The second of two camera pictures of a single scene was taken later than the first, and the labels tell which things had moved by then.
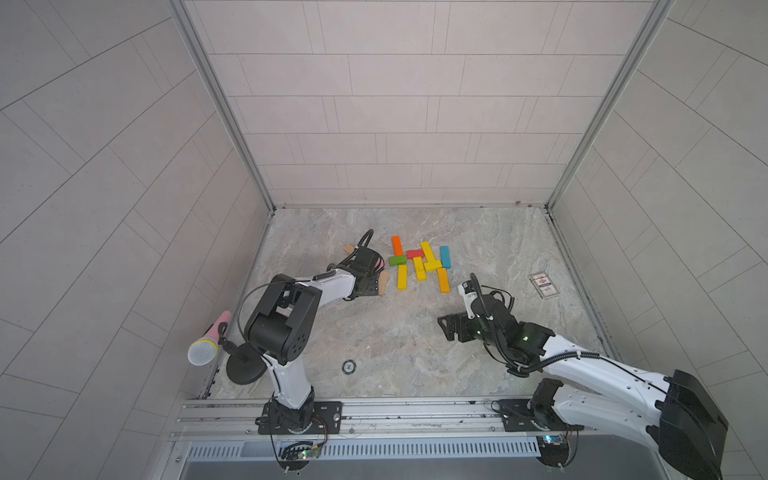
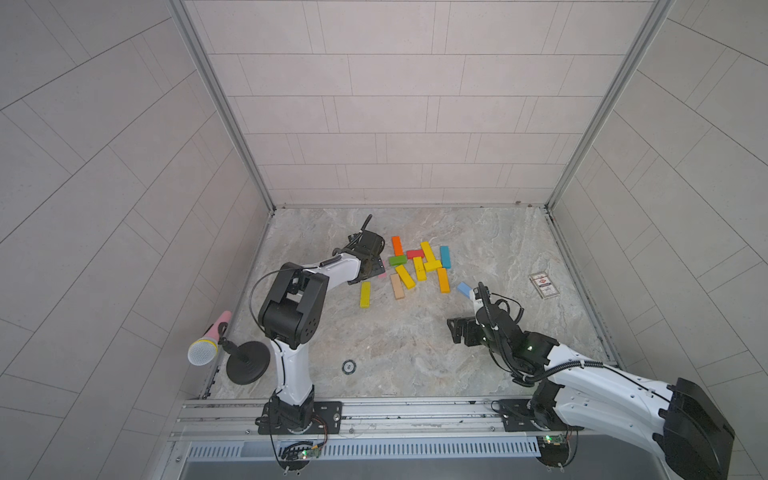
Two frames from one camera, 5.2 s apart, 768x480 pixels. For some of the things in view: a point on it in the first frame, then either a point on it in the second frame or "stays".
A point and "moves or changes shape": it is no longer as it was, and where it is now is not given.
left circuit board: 297,456 stays
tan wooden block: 383,280 to 397,286
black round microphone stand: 245,364 stays
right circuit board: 555,450 stays
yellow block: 402,277 moves or changes shape
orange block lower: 443,281 stays
